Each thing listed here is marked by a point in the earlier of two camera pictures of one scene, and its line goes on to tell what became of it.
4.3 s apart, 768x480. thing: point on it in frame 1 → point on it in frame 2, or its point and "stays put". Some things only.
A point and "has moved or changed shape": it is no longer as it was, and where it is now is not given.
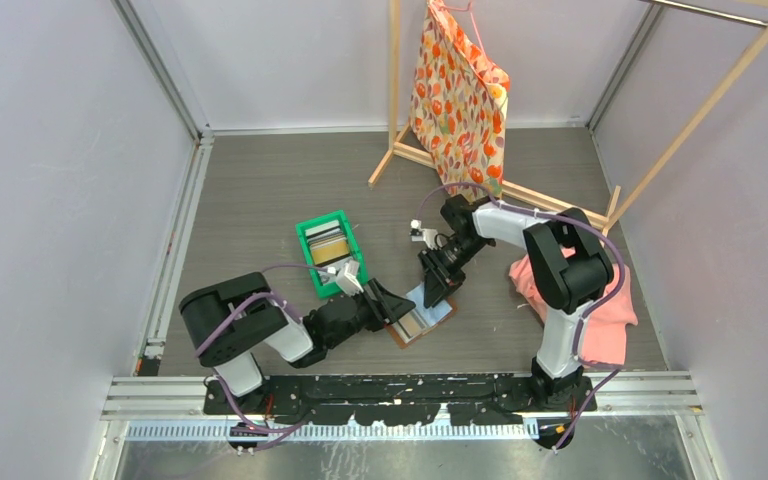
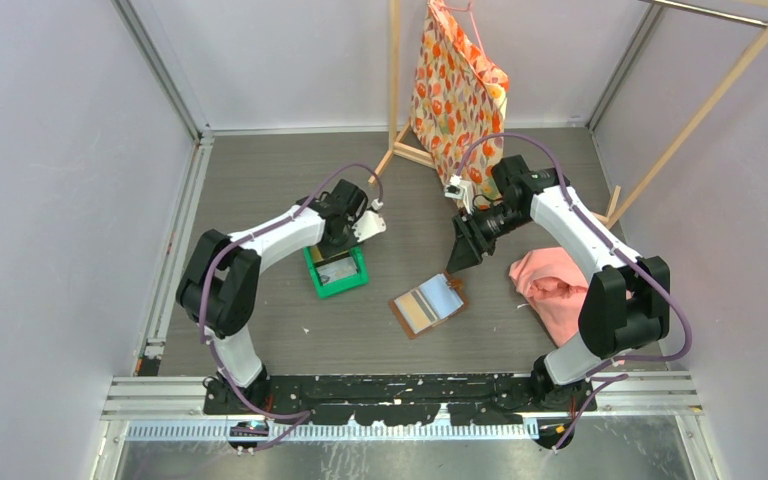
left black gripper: x=388 y=304 → x=328 y=251
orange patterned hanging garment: x=458 y=105 stays put
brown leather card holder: x=420 y=319 has moved or changed shape
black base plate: x=390 y=401 stays put
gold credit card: x=412 y=324 has moved or changed shape
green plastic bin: x=326 y=284 stays put
